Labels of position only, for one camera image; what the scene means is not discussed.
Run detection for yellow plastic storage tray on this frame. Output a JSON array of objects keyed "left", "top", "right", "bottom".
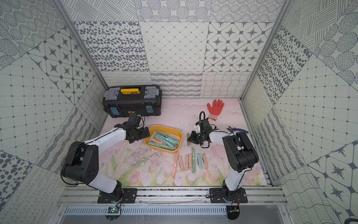
[{"left": 144, "top": 125, "right": 183, "bottom": 154}]

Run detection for green folding fruit knife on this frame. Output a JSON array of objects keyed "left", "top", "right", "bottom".
[{"left": 192, "top": 147, "right": 196, "bottom": 174}]

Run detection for teal folding fruit knife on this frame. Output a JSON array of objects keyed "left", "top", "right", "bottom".
[{"left": 196, "top": 153, "right": 203, "bottom": 169}]

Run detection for long coral fruit knife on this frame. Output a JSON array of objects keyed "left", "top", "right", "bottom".
[{"left": 172, "top": 151, "right": 180, "bottom": 180}]

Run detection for pink folding fruit knife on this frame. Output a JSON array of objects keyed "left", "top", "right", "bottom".
[{"left": 178, "top": 155, "right": 185, "bottom": 171}]

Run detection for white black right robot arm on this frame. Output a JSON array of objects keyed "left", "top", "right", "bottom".
[{"left": 187, "top": 111, "right": 259, "bottom": 201}]

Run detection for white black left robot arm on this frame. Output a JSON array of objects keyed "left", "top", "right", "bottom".
[{"left": 60, "top": 114, "right": 150, "bottom": 194}]

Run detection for red work glove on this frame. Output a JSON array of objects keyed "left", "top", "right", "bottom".
[{"left": 207, "top": 99, "right": 224, "bottom": 121}]

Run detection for black Deli toolbox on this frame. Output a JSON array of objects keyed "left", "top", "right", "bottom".
[{"left": 102, "top": 85, "right": 162, "bottom": 118}]

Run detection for blue handled pliers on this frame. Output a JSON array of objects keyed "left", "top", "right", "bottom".
[{"left": 227, "top": 126, "right": 249, "bottom": 134}]

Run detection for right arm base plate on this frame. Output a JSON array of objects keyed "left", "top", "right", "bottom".
[{"left": 206, "top": 187, "right": 248, "bottom": 203}]

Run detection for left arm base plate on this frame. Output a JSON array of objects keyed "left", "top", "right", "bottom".
[{"left": 98, "top": 188, "right": 138, "bottom": 203}]

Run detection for aluminium front rail frame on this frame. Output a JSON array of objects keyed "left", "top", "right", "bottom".
[{"left": 50, "top": 185, "right": 293, "bottom": 224}]

